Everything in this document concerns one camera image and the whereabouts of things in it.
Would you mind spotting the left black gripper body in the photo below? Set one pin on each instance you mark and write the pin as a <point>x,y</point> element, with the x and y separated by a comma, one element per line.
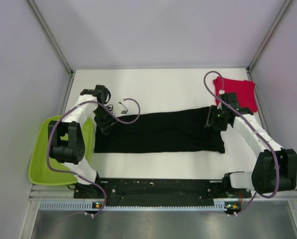
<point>103,118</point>

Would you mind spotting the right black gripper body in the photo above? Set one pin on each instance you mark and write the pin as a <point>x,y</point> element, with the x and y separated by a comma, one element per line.
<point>216,118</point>

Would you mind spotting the black t shirt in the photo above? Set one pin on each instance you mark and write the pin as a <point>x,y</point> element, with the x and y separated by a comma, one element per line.
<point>181,131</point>

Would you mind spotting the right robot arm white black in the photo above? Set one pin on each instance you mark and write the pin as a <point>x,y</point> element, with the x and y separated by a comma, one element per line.
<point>275,169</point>

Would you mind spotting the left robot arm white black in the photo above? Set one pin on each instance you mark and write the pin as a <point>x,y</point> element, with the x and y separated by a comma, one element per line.
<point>66,140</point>

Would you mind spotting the folded red t shirt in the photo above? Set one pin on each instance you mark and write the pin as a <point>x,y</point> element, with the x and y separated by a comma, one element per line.
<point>245,91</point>

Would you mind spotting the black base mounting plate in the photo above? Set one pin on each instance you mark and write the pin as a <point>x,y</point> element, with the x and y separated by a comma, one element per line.
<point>167,192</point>

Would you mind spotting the lime green plastic bin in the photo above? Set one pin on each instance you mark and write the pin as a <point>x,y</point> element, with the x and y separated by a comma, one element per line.
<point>39,173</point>

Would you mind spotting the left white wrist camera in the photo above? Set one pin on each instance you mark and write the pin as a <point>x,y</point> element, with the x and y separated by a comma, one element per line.
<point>121,108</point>

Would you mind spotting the right aluminium frame post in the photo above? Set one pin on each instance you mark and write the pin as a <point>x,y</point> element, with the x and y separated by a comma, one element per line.
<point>268,37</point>

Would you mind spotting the aluminium frame post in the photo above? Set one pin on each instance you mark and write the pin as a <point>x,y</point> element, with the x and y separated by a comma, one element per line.
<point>268,37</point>
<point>49,35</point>

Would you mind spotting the grey slotted cable duct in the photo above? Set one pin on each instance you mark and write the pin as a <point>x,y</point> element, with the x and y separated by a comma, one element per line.
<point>92,206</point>

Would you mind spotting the left aluminium frame post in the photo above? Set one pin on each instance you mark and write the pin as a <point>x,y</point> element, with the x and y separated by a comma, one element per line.
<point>49,35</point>

